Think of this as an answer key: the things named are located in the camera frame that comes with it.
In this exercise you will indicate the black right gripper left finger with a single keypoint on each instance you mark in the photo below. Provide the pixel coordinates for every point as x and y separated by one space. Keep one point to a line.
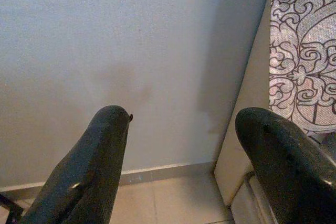
86 171

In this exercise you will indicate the white cloth dark swirl pattern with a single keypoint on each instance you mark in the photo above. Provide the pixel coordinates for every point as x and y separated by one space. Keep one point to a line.
302 37

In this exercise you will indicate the beige skirting board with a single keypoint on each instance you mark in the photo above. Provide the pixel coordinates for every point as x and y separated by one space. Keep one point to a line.
157 172

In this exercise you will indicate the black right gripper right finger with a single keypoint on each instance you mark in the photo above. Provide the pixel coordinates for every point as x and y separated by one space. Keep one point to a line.
288 169

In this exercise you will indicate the black metal bar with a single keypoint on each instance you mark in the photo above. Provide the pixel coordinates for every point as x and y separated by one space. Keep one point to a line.
10 204

